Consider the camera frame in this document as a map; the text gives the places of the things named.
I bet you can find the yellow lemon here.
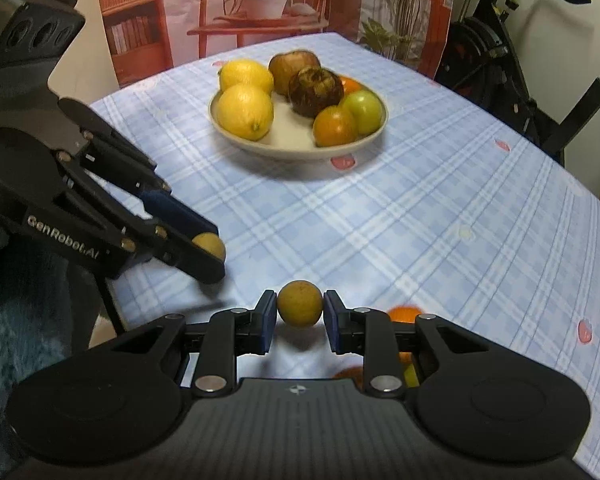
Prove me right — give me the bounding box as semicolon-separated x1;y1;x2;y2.
215;84;274;141
219;58;274;94

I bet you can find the blue plaid tablecloth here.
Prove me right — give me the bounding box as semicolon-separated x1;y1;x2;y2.
95;34;600;478

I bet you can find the black exercise bike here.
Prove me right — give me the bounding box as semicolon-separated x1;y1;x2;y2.
433;0;600;166

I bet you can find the small orange kumquat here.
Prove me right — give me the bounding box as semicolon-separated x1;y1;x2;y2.
339;76;364;96

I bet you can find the printed room backdrop curtain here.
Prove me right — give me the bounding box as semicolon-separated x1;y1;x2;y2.
99;0;454;87

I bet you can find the yellow green fruit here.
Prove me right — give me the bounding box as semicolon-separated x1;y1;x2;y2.
404;363;419;388

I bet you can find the green round fruit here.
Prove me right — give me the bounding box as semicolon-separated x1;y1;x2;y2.
340;90;385;136

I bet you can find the dark purple mangosteen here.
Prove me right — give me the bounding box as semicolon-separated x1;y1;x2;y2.
288;66;344;118

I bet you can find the bright orange mandarin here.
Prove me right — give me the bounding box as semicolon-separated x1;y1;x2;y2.
388;304;422;323

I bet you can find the red apple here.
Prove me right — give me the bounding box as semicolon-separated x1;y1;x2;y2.
268;50;321;98

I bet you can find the orange green tangerine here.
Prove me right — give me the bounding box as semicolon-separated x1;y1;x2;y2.
312;105;358;148

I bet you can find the cream round plate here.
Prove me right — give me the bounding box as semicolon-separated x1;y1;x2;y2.
209;87;389;160

